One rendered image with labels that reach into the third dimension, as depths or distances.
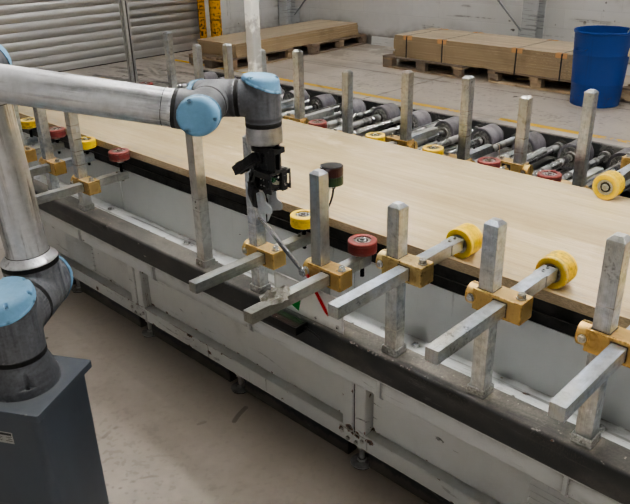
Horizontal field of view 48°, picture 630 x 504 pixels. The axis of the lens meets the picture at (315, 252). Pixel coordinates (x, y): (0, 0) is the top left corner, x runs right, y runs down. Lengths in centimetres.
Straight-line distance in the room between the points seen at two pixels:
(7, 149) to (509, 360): 136
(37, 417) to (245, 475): 86
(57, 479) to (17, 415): 24
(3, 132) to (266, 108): 65
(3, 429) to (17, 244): 47
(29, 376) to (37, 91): 72
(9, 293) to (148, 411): 109
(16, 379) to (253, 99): 92
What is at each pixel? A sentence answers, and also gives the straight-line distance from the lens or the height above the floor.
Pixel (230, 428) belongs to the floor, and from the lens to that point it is 271.
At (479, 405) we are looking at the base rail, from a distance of 167.
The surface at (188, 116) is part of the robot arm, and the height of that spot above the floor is 131.
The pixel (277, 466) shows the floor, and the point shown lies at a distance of 254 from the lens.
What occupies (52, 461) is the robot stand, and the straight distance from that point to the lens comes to 204.
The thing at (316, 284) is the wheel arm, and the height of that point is 85.
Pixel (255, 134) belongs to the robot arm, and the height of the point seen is 123.
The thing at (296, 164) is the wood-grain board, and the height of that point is 90.
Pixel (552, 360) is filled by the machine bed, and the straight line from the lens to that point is 181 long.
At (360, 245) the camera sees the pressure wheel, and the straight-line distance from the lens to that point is 188.
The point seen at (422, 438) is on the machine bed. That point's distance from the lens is 226.
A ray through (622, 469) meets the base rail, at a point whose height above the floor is 70.
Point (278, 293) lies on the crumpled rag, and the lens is 172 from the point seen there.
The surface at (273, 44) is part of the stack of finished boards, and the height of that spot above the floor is 23.
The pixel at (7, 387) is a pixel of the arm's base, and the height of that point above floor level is 64.
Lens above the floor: 169
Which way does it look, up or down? 25 degrees down
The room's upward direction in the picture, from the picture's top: 1 degrees counter-clockwise
